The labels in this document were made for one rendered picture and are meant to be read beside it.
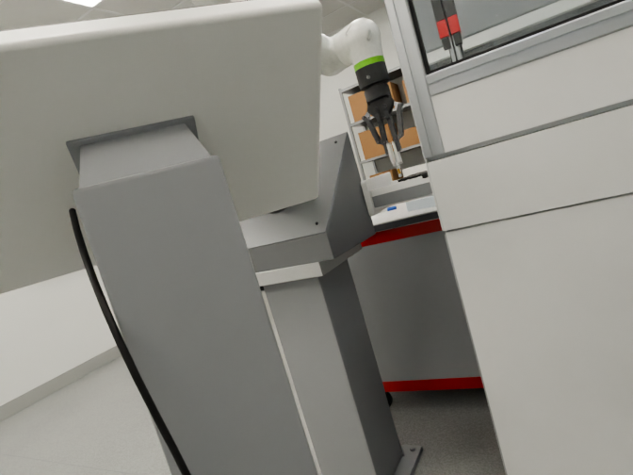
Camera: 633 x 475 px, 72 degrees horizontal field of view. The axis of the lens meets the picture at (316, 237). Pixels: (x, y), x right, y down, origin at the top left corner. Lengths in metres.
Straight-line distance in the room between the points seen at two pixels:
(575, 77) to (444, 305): 0.99
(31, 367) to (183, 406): 3.49
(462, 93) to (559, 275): 0.37
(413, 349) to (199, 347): 1.29
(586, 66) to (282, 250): 0.79
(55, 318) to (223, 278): 3.60
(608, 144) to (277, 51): 0.55
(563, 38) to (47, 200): 0.80
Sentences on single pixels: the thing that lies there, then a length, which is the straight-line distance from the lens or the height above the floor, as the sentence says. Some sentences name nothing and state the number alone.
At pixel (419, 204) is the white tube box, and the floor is 0.78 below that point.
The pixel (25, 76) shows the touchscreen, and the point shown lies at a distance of 0.56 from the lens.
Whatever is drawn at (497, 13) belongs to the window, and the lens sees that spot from 0.89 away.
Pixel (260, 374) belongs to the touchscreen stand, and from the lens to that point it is 0.55.
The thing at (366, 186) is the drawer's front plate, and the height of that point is 0.91.
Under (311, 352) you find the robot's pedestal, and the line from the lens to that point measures 1.32.
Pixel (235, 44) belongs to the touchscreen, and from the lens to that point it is 0.58.
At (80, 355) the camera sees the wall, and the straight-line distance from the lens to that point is 4.18.
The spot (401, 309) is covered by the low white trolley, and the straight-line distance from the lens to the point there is 1.68.
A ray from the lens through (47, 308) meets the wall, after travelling 4.06.
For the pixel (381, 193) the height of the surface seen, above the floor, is 0.88.
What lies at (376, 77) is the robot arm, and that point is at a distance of 1.34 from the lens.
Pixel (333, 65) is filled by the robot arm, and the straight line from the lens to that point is 1.43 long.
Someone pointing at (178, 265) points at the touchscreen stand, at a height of 0.91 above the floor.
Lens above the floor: 0.95
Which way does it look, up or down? 6 degrees down
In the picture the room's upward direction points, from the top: 16 degrees counter-clockwise
